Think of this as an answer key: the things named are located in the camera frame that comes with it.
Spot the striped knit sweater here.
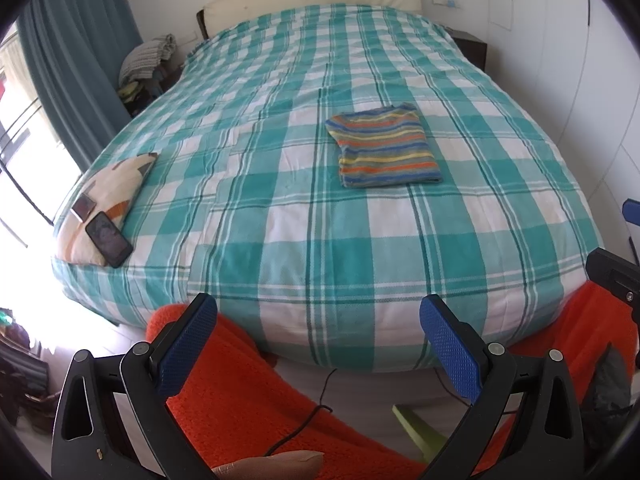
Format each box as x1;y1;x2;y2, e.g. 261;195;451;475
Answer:
326;103;442;188

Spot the dark clothes pile on floor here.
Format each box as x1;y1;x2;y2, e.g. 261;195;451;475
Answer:
0;309;61;436

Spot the pile of folded clothes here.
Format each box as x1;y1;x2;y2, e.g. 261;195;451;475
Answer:
117;34;177;116

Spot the person's hand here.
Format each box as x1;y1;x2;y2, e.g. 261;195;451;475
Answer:
212;451;324;480

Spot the orange fleece garment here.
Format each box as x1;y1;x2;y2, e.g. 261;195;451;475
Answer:
146;281;639;479

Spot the black smartphone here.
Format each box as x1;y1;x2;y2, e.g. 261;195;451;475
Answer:
85;211;134;268

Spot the small brown card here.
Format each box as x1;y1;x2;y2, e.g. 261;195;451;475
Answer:
72;193;96;222

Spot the white wardrobe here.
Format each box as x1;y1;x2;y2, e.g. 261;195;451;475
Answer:
487;0;639;261

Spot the patterned cushion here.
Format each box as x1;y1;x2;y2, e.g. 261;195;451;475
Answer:
55;153;158;266

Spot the window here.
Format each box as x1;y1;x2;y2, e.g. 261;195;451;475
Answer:
1;25;80;310

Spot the dark nightstand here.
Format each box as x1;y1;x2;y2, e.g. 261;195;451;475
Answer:
446;27;488;70

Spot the teal plaid bedspread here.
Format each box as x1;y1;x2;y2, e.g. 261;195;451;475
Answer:
52;4;600;372

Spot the blue curtain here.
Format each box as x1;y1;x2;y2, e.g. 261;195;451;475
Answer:
17;0;142;171

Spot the black cable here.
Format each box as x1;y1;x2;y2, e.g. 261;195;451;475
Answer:
261;366;471;458

